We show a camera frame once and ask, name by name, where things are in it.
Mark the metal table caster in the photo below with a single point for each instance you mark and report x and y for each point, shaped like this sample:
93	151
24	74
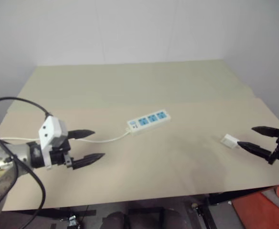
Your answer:
196	207
72	220

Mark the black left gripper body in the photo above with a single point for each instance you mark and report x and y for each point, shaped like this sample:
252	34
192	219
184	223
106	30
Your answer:
58	156

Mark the white power strip blue sockets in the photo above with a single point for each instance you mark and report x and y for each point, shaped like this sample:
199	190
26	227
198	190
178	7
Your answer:
151	119

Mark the black table frame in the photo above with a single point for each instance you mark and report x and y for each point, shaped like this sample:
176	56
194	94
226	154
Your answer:
235	194

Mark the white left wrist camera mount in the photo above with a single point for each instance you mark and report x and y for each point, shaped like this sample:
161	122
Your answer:
50	126

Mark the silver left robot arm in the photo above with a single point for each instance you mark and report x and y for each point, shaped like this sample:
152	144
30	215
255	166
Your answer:
15	156

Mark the orange red box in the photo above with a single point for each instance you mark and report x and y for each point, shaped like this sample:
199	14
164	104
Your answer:
268	212

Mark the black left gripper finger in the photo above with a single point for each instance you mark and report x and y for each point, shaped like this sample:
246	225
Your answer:
82	133
89	160

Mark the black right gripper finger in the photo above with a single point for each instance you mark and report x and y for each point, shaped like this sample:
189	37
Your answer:
254	149
267	131

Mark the white plug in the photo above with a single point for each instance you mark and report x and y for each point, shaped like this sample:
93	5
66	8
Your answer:
229	140

